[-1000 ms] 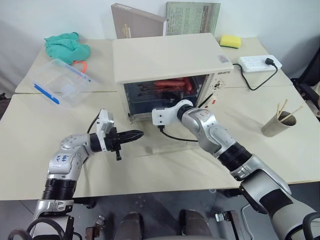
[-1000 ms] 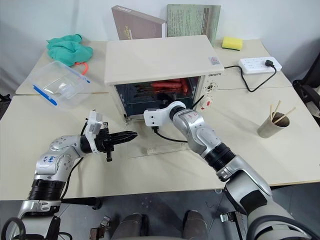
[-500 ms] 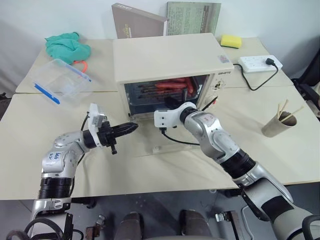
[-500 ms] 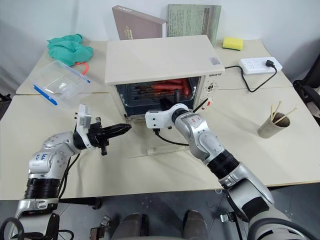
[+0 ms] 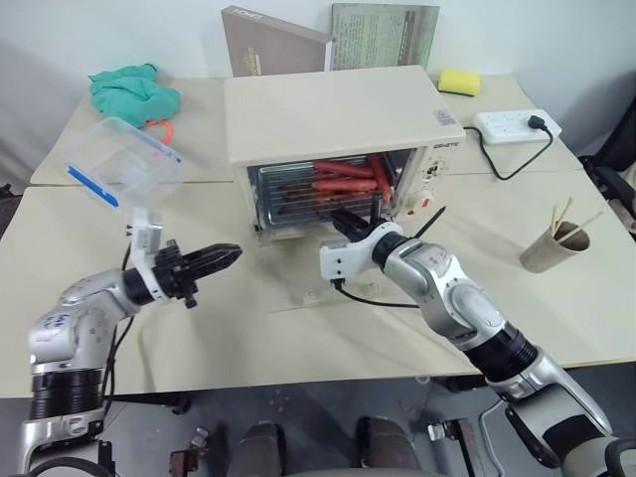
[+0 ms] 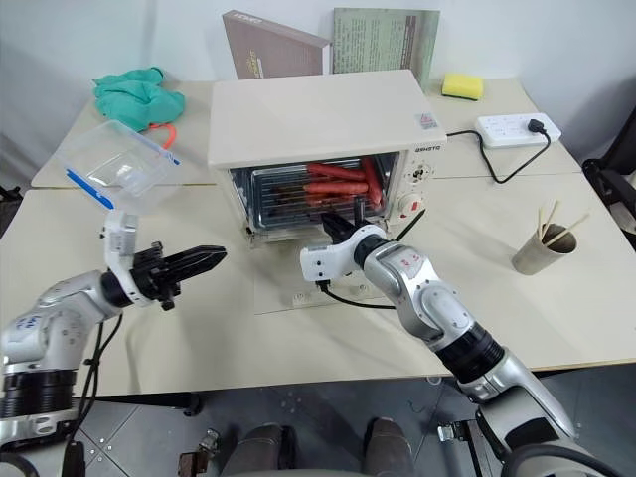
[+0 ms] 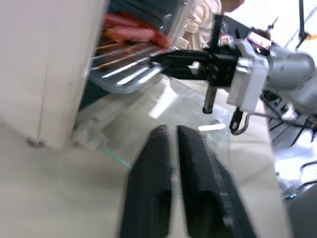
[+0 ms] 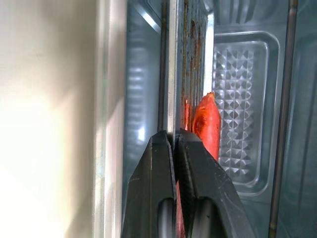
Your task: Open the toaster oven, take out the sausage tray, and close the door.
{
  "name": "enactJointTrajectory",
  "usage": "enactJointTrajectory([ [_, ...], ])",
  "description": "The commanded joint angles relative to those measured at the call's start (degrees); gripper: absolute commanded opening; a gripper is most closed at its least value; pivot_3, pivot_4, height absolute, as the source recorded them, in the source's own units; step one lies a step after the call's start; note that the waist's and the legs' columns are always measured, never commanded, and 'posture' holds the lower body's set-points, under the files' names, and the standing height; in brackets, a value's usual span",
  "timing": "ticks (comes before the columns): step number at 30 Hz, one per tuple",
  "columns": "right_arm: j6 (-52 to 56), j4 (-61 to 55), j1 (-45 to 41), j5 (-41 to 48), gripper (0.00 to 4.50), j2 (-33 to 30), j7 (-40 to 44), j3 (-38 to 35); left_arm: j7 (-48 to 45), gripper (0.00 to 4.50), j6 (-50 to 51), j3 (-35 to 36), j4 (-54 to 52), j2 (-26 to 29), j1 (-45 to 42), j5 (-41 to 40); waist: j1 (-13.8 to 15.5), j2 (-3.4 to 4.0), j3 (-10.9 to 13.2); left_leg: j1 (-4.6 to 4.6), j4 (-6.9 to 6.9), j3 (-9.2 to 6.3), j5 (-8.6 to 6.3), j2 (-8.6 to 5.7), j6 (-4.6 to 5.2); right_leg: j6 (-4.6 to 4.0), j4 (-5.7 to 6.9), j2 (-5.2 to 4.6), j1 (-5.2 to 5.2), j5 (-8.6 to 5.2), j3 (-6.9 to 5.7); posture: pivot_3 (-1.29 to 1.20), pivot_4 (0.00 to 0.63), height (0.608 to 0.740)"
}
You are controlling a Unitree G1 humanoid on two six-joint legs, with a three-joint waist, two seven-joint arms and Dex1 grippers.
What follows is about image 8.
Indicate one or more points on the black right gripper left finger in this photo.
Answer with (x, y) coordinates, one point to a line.
(151, 178)

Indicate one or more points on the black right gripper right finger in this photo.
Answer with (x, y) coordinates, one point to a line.
(205, 188)

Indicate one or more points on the grey rusty metal baking tray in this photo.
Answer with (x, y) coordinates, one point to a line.
(193, 62)

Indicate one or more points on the red sausage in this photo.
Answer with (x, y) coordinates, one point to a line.
(208, 124)

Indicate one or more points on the dark oven heating rod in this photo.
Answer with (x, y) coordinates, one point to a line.
(284, 99)

